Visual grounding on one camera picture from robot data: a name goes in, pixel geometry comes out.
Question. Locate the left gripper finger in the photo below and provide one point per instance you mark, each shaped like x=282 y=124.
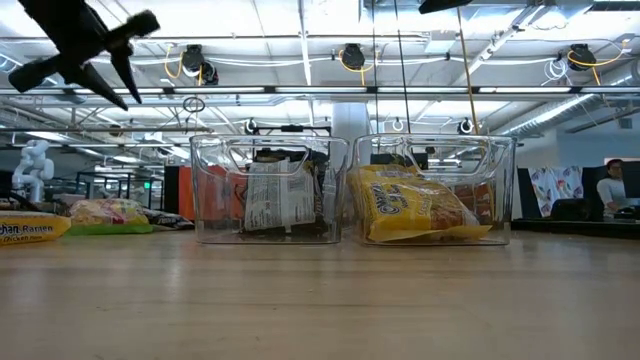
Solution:
x=100 y=82
x=127 y=65

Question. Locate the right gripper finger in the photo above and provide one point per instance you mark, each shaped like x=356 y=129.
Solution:
x=445 y=5

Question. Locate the orange green ramen packet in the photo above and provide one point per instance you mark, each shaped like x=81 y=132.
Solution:
x=110 y=212

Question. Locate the yellow chicken ramen packet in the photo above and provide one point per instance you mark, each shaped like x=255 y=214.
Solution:
x=30 y=227
x=385 y=171
x=415 y=215

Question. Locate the black ceiling-hung device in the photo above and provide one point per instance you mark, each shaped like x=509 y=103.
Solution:
x=210 y=74

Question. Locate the long ceiling light bar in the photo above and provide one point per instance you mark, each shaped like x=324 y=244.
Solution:
x=225 y=89

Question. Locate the white robot figure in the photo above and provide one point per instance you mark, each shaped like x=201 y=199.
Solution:
x=32 y=170

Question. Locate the orange partition panel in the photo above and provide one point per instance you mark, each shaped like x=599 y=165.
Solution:
x=186 y=195

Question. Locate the white pillar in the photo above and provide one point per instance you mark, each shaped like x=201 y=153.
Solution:
x=352 y=120

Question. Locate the clear plastic bin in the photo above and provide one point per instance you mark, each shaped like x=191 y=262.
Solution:
x=220 y=200
x=500 y=200

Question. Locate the floral cloth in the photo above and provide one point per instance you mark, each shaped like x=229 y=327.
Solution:
x=555 y=187

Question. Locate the black office chair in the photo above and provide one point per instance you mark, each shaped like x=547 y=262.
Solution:
x=570 y=210

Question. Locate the person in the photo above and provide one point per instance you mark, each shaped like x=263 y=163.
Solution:
x=612 y=192

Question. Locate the black monitor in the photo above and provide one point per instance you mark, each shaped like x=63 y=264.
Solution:
x=632 y=180

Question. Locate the silver ventilation duct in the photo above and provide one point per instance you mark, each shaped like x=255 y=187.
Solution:
x=560 y=107

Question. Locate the black rectangular bar frame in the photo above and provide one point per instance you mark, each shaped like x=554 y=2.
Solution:
x=292 y=128

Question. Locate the black aluminium table frame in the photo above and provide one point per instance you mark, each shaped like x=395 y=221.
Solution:
x=600 y=228

